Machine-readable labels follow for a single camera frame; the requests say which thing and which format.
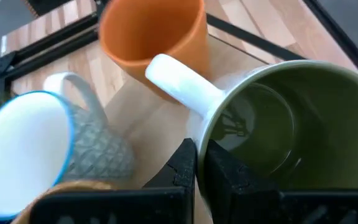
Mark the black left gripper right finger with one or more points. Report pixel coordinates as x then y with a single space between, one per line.
253 205

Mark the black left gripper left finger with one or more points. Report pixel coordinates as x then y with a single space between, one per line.
120 207

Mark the white mug green inside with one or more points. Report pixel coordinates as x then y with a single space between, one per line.
322 124

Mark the green patterned mug blue rim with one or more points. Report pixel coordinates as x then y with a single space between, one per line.
20 149

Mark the orange cup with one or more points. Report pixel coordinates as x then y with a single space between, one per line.
148 31

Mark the black table frame rail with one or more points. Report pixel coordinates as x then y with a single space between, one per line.
42 53

